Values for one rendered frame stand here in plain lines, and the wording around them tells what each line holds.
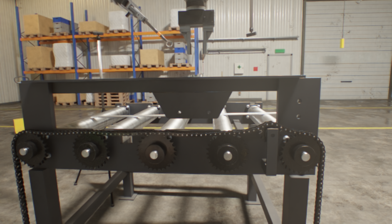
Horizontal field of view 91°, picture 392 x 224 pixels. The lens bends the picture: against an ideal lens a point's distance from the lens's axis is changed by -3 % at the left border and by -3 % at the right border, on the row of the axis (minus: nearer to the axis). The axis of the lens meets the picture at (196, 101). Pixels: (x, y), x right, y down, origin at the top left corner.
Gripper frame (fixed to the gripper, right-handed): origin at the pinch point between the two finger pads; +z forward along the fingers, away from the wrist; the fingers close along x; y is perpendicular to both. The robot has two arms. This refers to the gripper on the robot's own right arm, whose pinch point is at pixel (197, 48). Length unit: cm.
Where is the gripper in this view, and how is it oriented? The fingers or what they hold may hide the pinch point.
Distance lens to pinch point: 76.9
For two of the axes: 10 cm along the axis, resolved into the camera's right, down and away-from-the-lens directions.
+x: -10.0, 0.1, 0.8
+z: 0.2, 9.9, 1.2
